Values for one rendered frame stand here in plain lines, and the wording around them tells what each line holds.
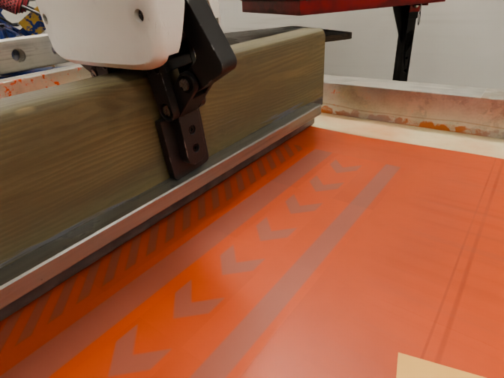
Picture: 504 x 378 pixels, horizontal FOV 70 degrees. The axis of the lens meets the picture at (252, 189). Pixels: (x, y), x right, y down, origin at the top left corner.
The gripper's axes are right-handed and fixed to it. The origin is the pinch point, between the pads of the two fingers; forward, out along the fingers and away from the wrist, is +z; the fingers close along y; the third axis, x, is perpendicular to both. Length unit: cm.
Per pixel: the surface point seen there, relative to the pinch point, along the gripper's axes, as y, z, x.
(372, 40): -57, 37, 198
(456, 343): 18.6, 5.5, -1.8
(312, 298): 12.3, 5.4, -2.8
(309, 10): -37, 5, 89
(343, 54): -73, 45, 197
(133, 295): 4.4, 5.0, -7.7
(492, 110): 16.4, 5.0, 24.4
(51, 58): -52, 2, 19
